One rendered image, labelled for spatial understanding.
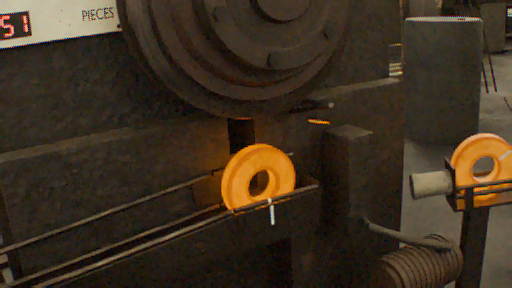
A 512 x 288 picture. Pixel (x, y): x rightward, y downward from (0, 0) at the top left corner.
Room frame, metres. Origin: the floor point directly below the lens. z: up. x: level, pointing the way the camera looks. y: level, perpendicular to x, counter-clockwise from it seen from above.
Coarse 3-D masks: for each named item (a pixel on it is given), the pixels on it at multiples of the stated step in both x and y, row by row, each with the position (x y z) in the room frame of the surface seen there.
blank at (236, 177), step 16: (256, 144) 0.94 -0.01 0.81; (240, 160) 0.89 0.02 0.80; (256, 160) 0.91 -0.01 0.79; (272, 160) 0.92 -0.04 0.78; (288, 160) 0.94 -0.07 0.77; (224, 176) 0.90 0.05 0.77; (240, 176) 0.89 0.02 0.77; (272, 176) 0.94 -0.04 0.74; (288, 176) 0.94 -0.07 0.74; (224, 192) 0.89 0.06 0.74; (240, 192) 0.89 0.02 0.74; (272, 192) 0.93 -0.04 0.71
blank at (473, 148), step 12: (468, 144) 0.98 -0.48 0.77; (480, 144) 0.97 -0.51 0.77; (492, 144) 0.97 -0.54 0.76; (504, 144) 0.96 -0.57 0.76; (456, 156) 0.98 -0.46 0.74; (468, 156) 0.97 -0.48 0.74; (480, 156) 0.97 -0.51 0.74; (492, 156) 0.97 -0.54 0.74; (504, 156) 0.96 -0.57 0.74; (456, 168) 0.98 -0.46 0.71; (468, 168) 0.97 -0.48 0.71; (504, 168) 0.96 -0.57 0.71; (456, 180) 0.98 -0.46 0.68; (468, 180) 0.97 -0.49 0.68; (480, 180) 0.98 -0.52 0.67
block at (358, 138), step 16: (336, 128) 1.06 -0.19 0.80; (352, 128) 1.05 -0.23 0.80; (336, 144) 1.02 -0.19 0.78; (352, 144) 0.98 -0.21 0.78; (368, 144) 1.00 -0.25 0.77; (336, 160) 1.02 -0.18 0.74; (352, 160) 0.98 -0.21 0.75; (368, 160) 1.00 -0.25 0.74; (336, 176) 1.02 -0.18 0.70; (352, 176) 0.98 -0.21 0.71; (368, 176) 1.00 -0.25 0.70; (336, 192) 1.02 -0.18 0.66; (352, 192) 0.98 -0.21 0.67; (368, 192) 1.01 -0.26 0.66; (336, 208) 1.02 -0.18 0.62; (352, 208) 0.98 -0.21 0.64; (368, 208) 1.01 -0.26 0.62; (336, 224) 1.02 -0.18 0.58; (352, 224) 0.98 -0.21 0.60
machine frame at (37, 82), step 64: (384, 0) 1.25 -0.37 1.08; (0, 64) 0.82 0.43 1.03; (64, 64) 0.87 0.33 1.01; (128, 64) 0.93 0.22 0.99; (384, 64) 1.24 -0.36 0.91; (0, 128) 0.81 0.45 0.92; (64, 128) 0.86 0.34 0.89; (128, 128) 0.91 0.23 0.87; (192, 128) 0.93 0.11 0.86; (256, 128) 0.99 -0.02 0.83; (320, 128) 1.07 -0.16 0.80; (384, 128) 1.17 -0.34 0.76; (0, 192) 0.87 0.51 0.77; (64, 192) 0.80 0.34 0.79; (128, 192) 0.86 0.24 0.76; (384, 192) 1.17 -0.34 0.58; (64, 256) 0.79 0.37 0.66; (256, 256) 0.98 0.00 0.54; (320, 256) 1.07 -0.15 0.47
